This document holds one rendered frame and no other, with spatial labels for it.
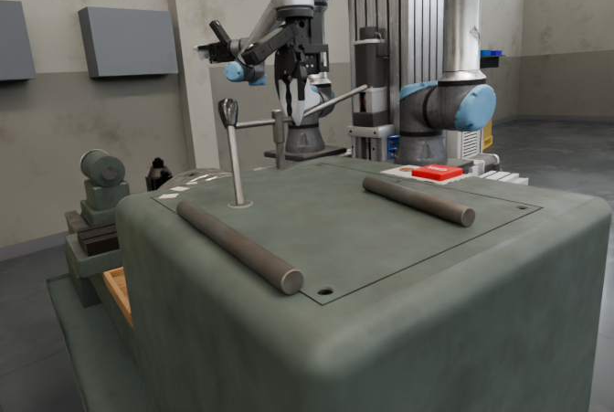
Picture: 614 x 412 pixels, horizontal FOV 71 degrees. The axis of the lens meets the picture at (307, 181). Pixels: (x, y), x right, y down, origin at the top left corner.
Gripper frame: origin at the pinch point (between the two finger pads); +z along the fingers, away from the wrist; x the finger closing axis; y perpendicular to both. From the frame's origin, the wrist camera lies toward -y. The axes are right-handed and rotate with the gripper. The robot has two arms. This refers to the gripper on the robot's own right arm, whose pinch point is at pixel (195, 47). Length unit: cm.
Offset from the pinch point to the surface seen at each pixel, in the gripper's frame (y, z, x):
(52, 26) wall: -25, 251, 121
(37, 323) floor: 155, 142, -34
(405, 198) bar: 17, -114, -106
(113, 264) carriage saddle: 60, -13, -78
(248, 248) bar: 13, -104, -128
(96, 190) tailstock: 52, 33, -43
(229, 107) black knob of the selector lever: 5, -87, -104
